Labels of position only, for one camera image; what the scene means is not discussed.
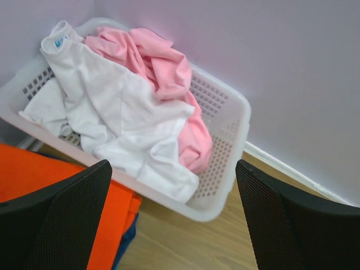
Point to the folded blue t shirt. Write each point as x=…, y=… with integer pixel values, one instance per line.
x=125, y=241

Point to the white t shirt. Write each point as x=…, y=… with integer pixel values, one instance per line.
x=114, y=111

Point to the folded orange t shirt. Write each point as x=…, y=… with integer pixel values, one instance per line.
x=23, y=172

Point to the pink t shirt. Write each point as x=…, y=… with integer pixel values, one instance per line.
x=169, y=72

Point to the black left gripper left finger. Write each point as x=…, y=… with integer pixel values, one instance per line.
x=55, y=227

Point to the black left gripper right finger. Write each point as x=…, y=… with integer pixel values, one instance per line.
x=293, y=229

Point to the white plastic laundry basket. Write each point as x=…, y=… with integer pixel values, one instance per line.
x=225, y=112

